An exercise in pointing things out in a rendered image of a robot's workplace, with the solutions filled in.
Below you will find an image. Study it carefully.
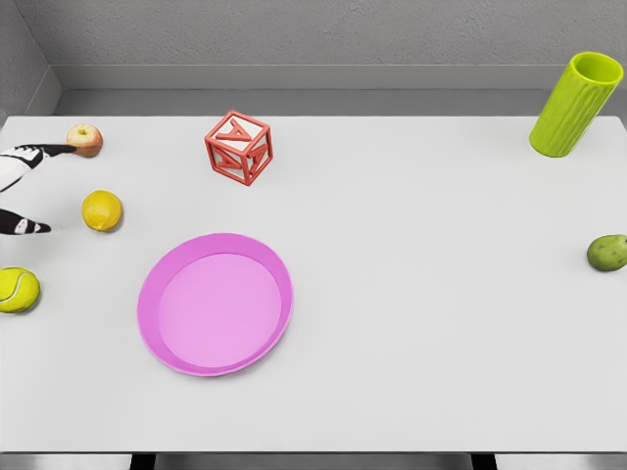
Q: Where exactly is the red letter block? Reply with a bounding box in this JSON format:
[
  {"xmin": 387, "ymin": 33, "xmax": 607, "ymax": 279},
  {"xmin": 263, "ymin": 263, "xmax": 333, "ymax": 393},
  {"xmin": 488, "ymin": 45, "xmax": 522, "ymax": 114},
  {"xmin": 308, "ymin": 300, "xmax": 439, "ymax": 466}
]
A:
[{"xmin": 203, "ymin": 110, "xmax": 274, "ymax": 187}]

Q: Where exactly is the lime green ribbed cup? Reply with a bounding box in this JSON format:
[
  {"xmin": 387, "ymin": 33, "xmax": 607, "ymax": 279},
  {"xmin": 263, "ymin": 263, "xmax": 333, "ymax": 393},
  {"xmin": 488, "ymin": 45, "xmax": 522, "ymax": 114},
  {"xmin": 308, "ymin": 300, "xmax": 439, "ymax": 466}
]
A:
[{"xmin": 528, "ymin": 51, "xmax": 625, "ymax": 160}]

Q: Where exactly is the yellow lemon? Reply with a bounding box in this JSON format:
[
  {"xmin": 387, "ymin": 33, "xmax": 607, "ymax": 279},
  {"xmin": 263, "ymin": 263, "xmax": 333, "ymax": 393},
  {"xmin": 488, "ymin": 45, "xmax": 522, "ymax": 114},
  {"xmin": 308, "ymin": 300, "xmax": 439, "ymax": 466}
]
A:
[{"xmin": 80, "ymin": 189, "xmax": 124, "ymax": 233}]

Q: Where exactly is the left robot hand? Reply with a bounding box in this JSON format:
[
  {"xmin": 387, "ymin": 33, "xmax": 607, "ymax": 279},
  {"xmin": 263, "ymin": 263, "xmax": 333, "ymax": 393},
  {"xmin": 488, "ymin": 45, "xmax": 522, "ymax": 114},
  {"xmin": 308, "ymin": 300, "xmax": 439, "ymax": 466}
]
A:
[{"xmin": 0, "ymin": 142, "xmax": 78, "ymax": 237}]

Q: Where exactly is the pink plate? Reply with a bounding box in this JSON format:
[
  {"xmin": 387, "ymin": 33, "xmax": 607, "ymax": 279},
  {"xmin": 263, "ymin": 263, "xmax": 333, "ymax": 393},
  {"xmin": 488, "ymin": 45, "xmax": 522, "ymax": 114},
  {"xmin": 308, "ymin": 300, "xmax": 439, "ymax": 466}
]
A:
[{"xmin": 136, "ymin": 232, "xmax": 295, "ymax": 378}]

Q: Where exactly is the green pear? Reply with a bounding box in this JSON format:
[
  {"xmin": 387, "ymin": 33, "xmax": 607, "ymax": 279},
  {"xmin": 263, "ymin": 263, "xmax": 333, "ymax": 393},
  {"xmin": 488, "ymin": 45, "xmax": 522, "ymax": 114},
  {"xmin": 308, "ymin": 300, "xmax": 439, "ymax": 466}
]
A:
[{"xmin": 586, "ymin": 234, "xmax": 627, "ymax": 272}]

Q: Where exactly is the red and yellow apple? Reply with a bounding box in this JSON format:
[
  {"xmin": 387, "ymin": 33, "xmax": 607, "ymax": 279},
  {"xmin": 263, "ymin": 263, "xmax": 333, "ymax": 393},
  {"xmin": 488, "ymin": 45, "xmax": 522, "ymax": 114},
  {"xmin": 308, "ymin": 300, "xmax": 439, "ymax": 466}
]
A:
[{"xmin": 66, "ymin": 122, "xmax": 104, "ymax": 159}]

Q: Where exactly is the yellow tennis ball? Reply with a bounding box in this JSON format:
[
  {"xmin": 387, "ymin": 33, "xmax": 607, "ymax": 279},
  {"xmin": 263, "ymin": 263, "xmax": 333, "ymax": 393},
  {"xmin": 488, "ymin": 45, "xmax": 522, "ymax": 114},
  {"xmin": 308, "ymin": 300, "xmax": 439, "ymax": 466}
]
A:
[{"xmin": 0, "ymin": 265, "xmax": 41, "ymax": 315}]

